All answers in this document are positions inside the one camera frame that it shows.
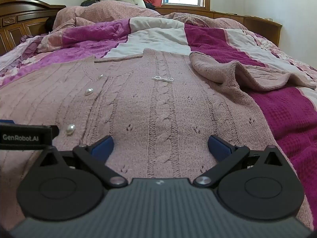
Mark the pink knit cardigan sweater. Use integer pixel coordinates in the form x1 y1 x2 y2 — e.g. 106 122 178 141
0 48 317 231

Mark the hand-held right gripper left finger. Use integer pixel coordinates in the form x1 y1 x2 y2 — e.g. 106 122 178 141
37 135 128 188

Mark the pink comforter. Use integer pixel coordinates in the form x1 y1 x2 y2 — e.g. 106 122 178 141
53 0 248 31

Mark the magenta and white patchwork quilt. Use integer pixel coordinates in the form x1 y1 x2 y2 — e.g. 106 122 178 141
0 17 317 205

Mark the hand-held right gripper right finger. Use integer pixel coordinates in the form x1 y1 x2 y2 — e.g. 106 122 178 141
193 135 285 188

